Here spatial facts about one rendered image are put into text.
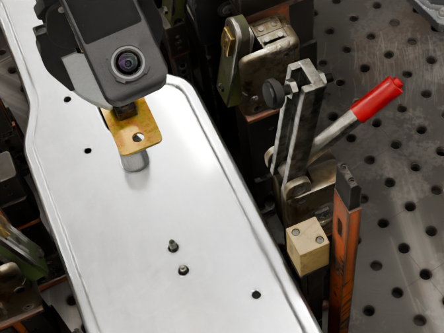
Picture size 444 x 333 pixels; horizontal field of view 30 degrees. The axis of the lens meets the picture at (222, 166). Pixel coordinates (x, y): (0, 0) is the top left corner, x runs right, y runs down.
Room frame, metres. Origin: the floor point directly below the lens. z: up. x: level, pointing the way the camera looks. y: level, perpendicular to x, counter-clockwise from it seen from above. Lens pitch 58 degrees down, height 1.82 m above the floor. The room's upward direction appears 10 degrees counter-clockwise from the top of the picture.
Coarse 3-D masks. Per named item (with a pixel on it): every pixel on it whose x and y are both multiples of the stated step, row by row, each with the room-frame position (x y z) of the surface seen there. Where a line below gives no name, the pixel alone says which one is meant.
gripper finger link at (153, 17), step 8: (144, 0) 0.43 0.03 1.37; (152, 0) 0.43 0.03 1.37; (144, 8) 0.42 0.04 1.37; (152, 8) 0.43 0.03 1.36; (152, 16) 0.43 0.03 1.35; (160, 16) 0.43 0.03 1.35; (152, 24) 0.43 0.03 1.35; (160, 24) 0.43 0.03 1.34; (160, 32) 0.43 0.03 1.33; (160, 40) 0.43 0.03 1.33
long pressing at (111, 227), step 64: (0, 0) 0.83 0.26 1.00; (64, 128) 0.60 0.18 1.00; (192, 128) 0.57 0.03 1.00; (64, 192) 0.51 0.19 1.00; (128, 192) 0.49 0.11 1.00; (192, 192) 0.48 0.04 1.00; (64, 256) 0.43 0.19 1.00; (128, 256) 0.41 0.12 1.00; (192, 256) 0.40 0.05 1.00; (256, 256) 0.38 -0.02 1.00; (128, 320) 0.34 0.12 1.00; (192, 320) 0.33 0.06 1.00; (256, 320) 0.31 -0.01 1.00
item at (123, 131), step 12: (120, 108) 0.42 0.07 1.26; (132, 108) 0.41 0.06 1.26; (144, 108) 0.42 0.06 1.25; (108, 120) 0.41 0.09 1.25; (120, 120) 0.41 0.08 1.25; (132, 120) 0.41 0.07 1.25; (144, 120) 0.41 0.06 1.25; (120, 132) 0.40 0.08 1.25; (132, 132) 0.40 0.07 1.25; (144, 132) 0.39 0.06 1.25; (156, 132) 0.39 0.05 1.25; (120, 144) 0.39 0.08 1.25; (132, 144) 0.38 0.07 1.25; (144, 144) 0.38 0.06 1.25; (156, 144) 0.38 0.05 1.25
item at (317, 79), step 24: (288, 72) 0.46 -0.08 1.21; (312, 72) 0.45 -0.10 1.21; (264, 96) 0.45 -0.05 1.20; (288, 96) 0.45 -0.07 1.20; (312, 96) 0.43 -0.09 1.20; (288, 120) 0.46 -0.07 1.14; (312, 120) 0.43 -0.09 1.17; (288, 144) 0.45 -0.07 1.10; (312, 144) 0.44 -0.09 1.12; (288, 168) 0.43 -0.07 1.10
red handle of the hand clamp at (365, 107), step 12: (384, 84) 0.48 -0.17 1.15; (396, 84) 0.47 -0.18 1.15; (372, 96) 0.47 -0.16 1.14; (384, 96) 0.47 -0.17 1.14; (396, 96) 0.47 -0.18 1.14; (360, 108) 0.47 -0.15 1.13; (372, 108) 0.46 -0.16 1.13; (336, 120) 0.47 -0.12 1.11; (348, 120) 0.46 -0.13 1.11; (360, 120) 0.46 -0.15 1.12; (324, 132) 0.46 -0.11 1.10; (336, 132) 0.46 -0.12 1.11; (348, 132) 0.46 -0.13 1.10; (324, 144) 0.45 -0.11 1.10; (312, 156) 0.45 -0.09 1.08
